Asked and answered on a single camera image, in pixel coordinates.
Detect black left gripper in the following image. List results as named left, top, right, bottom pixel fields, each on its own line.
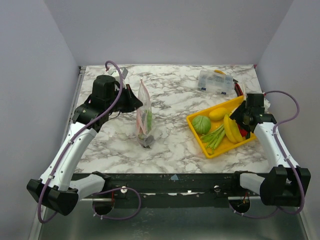
left=106, top=84, right=144, bottom=114

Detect yellow toy banana bunch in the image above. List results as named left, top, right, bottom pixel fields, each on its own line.
left=223, top=114, right=243, bottom=144

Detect red toy tomato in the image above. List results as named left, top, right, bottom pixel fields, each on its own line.
left=238, top=125, right=248, bottom=137

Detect clear zip top bag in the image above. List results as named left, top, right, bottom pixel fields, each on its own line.
left=135, top=78, right=155, bottom=144

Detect purple toy eggplant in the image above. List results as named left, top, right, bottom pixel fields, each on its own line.
left=138, top=135, right=155, bottom=149

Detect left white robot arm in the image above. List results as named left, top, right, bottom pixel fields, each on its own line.
left=26, top=75, right=143, bottom=216

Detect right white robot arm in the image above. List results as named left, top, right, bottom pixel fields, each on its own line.
left=230, top=93, right=311, bottom=209

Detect red black pliers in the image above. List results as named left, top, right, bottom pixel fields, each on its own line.
left=233, top=81, right=244, bottom=97

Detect yellow plastic tray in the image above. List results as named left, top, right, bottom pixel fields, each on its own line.
left=186, top=96, right=256, bottom=159

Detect green toy celery stalks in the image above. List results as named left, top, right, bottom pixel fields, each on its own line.
left=200, top=124, right=226, bottom=155

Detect green toy cabbage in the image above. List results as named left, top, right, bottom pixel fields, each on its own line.
left=191, top=115, right=211, bottom=135

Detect clear plastic organizer box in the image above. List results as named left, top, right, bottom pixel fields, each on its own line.
left=197, top=70, right=234, bottom=95

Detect black mounting base bar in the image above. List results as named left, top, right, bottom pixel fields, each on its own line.
left=86, top=173, right=258, bottom=209

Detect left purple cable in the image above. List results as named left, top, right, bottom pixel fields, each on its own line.
left=37, top=59, right=142, bottom=224

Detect yellow handled tool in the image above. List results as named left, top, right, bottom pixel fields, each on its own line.
left=214, top=69, right=226, bottom=75

